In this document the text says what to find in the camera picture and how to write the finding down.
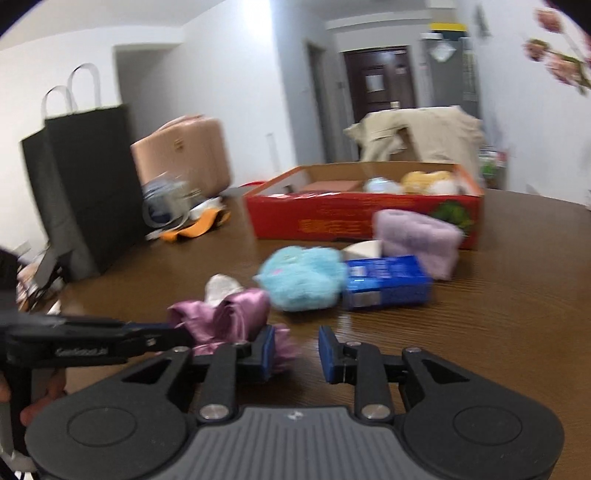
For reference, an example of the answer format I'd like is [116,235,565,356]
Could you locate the pink cleaning sponge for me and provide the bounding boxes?
[298,179,363,193]

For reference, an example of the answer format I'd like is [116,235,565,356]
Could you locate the pink suitcase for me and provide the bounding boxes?
[130,114,233,197]

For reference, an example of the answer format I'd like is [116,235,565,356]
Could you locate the dark brown door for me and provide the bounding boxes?
[342,45,411,123]

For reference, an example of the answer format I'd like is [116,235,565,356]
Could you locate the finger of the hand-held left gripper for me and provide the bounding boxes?
[117,330,197,360]
[122,322,178,334]

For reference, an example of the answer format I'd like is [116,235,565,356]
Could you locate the yellow plush sheep toy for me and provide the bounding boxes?
[401,170,462,195]

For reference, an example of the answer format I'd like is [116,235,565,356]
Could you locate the clear container with cable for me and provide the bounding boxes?
[142,178,199,232]

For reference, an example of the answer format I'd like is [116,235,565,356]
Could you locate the black paper bag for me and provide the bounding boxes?
[19,64,146,282]

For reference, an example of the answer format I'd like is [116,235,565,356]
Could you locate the blue fluffy puff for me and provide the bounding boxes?
[254,246,348,312]

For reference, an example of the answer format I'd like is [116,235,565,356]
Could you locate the white makeup sponge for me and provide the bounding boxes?
[341,240,384,261]

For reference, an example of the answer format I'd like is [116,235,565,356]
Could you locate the small rack with bottles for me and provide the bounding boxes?
[478,145,509,190]

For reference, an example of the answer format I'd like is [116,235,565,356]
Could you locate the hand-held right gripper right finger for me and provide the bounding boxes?
[318,325,467,423]

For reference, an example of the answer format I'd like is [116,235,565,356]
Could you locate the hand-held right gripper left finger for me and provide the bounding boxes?
[120,325,278,423]

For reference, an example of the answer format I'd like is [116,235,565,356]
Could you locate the brown chair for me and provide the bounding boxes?
[390,127,423,162]

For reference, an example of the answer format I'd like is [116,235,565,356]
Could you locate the purple fluffy headband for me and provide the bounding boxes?
[373,209,464,281]

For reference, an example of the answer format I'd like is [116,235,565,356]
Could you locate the person's left hand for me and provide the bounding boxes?
[21,371,68,428]

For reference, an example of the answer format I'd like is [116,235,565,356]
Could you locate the dried pink roses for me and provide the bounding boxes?
[522,7,591,95]

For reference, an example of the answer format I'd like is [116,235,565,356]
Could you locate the white power adapter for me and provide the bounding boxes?
[187,198,222,220]

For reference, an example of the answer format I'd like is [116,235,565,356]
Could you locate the blue tissue packet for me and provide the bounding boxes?
[342,255,433,311]

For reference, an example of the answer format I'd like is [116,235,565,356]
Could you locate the grey refrigerator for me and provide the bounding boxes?
[420,32,478,116]

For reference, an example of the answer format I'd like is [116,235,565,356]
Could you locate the pink satin scrunchie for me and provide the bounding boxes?
[167,274,273,356]
[270,323,303,374]

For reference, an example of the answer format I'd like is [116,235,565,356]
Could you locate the beige coat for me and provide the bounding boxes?
[344,106,485,174]

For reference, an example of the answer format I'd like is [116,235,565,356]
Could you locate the orange strap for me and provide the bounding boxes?
[159,208,232,241]

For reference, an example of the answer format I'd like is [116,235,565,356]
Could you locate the red cardboard box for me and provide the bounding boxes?
[243,161,485,250]

